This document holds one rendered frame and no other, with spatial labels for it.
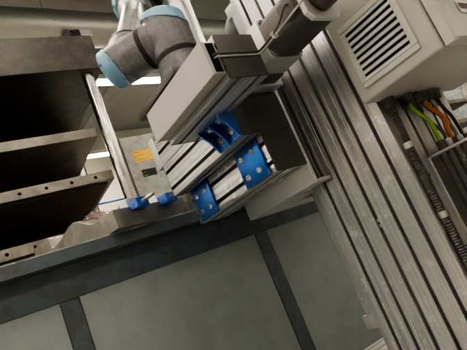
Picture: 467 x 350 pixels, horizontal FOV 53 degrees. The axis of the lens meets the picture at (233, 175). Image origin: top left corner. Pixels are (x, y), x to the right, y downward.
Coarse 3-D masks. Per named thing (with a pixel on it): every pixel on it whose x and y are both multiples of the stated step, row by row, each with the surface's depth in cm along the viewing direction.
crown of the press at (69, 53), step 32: (0, 64) 214; (32, 64) 221; (64, 64) 229; (96, 64) 237; (0, 96) 227; (32, 96) 238; (64, 96) 250; (0, 128) 256; (32, 128) 270; (64, 128) 286
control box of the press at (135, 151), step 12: (120, 144) 244; (132, 144) 247; (144, 144) 250; (132, 156) 244; (144, 156) 247; (132, 168) 242; (144, 168) 245; (156, 168) 248; (132, 180) 240; (144, 180) 242; (156, 180) 245; (144, 192) 239; (156, 192) 243
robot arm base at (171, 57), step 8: (168, 48) 115; (176, 48) 115; (184, 48) 115; (192, 48) 116; (160, 56) 116; (168, 56) 115; (176, 56) 114; (184, 56) 114; (160, 64) 117; (168, 64) 114; (176, 64) 114; (160, 72) 117
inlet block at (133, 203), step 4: (152, 192) 127; (144, 196) 131; (148, 196) 128; (152, 196) 127; (124, 200) 131; (128, 200) 132; (132, 200) 130; (136, 200) 129; (140, 200) 130; (144, 200) 129; (148, 200) 132; (120, 204) 133; (124, 204) 132; (128, 204) 131; (132, 204) 130; (136, 204) 129; (140, 204) 129; (144, 204) 130; (148, 204) 131; (132, 208) 130; (136, 208) 130; (140, 208) 132
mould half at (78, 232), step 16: (128, 208) 130; (160, 208) 138; (176, 208) 142; (80, 224) 137; (96, 224) 132; (112, 224) 126; (128, 224) 127; (48, 240) 151; (64, 240) 144; (80, 240) 138
